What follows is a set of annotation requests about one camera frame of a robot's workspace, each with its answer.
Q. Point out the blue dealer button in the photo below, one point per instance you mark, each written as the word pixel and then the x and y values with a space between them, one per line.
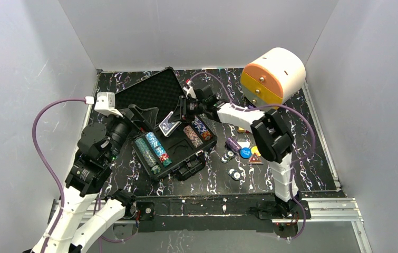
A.
pixel 245 152

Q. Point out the lower loose poker chips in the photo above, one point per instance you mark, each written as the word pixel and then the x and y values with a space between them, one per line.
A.
pixel 235 174

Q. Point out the round pastel drawer box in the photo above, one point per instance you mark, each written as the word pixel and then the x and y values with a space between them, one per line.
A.
pixel 273 78

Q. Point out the red playing card deck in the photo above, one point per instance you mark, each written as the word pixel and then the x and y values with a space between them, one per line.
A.
pixel 241 130

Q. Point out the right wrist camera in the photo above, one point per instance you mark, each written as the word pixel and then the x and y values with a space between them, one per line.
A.
pixel 190 93

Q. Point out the yellow dealer button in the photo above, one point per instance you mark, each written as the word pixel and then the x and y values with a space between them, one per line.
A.
pixel 255 150

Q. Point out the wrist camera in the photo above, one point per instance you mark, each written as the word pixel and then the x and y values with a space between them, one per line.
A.
pixel 190 93
pixel 105 104

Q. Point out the upper loose poker chips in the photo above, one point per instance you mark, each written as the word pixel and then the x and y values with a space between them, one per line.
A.
pixel 227 156

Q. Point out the red triangle card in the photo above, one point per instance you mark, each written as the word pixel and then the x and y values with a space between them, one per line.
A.
pixel 255 159

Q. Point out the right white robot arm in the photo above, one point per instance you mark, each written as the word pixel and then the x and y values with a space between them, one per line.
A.
pixel 272 137

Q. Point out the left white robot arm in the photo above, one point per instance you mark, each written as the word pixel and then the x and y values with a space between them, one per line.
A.
pixel 98 147

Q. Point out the blue playing card deck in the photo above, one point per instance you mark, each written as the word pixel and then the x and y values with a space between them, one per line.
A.
pixel 167 127

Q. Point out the loose poker chips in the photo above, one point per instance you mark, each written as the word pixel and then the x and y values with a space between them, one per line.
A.
pixel 235 174
pixel 227 156

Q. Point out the purple poker chip stack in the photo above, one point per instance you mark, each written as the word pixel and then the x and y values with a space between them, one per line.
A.
pixel 232 145

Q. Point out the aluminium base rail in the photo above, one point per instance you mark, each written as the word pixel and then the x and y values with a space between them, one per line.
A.
pixel 246 212

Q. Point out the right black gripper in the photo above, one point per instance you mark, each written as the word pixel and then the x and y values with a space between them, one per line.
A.
pixel 185 107

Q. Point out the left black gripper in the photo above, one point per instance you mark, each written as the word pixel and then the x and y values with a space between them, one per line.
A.
pixel 131 116

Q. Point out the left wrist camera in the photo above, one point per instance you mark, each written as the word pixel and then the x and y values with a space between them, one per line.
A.
pixel 105 104

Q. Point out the black poker set case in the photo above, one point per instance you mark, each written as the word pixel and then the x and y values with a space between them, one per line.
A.
pixel 162 90

